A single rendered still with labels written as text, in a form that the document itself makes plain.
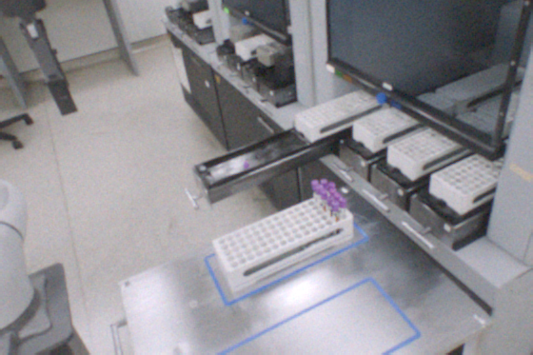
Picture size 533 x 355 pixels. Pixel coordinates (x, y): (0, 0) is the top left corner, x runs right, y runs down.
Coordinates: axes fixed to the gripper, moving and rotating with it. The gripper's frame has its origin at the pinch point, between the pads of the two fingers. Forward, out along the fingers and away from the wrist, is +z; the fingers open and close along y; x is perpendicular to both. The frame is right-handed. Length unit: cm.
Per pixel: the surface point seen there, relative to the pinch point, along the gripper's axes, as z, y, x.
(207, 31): 41, -130, 72
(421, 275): 39, 49, 50
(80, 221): 120, -122, -24
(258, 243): 32.2, 28.5, 24.5
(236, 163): 40, -11, 36
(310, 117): 34, -11, 62
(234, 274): 33.4, 32.2, 17.1
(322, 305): 38, 44, 30
